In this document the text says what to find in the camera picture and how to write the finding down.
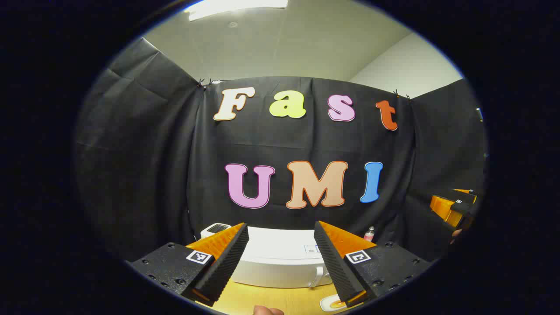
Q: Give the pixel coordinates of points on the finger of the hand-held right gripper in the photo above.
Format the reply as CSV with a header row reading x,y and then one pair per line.
x,y
464,193
444,209

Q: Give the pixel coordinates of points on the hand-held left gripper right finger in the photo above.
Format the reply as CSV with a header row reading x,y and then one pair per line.
x,y
334,258

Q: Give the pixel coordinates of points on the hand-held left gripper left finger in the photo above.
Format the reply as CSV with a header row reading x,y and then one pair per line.
x,y
227,258

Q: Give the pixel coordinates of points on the white microwave oven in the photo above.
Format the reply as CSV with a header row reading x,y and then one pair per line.
x,y
280,258

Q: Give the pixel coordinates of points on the white toaster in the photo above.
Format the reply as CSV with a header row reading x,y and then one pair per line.
x,y
216,228

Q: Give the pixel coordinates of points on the small bottle with pink label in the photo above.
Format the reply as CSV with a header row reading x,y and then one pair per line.
x,y
369,235

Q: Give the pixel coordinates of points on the white rectangular plate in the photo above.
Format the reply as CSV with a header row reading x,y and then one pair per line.
x,y
326,302

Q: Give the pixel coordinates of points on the ceiling smoke detector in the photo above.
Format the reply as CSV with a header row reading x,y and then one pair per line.
x,y
232,24

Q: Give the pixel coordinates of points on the ceiling light panel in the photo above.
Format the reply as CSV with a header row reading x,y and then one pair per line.
x,y
236,6

